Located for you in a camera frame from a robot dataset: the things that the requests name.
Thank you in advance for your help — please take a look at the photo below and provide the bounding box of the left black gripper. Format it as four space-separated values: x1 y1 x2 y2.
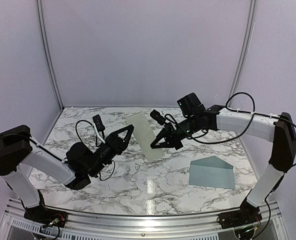
87 125 135 178

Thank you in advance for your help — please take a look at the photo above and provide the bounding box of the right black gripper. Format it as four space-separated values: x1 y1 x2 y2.
151 114 199 150

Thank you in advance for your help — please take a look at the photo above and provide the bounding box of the beige letter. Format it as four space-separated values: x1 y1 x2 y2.
126 112 165 162

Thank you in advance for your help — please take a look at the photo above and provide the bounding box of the blue-grey envelope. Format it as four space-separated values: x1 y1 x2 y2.
189 156 235 190

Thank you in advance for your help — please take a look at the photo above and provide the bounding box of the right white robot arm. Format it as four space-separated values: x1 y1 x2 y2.
150 93 296 224

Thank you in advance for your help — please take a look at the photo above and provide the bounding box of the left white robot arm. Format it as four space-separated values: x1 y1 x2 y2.
0 125 134 223

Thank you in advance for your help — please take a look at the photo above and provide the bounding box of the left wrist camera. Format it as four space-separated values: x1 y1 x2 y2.
92 114 106 132

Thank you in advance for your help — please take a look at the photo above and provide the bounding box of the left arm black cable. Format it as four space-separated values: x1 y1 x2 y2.
75 119 116 182

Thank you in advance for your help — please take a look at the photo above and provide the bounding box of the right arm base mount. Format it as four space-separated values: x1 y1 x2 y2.
217 209 262 229

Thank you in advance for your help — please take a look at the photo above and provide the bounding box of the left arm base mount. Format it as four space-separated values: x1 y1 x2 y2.
24 206 68 228

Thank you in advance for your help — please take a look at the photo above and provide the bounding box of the aluminium front rail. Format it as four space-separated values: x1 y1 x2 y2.
0 197 288 240

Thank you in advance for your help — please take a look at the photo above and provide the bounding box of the right aluminium corner post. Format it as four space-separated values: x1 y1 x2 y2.
228 0 257 97

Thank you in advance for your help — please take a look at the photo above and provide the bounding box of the aluminium corner post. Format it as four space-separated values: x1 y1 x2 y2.
228 0 257 97
35 0 64 111

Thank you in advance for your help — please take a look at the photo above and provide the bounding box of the left aluminium corner post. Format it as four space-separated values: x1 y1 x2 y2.
35 0 64 111

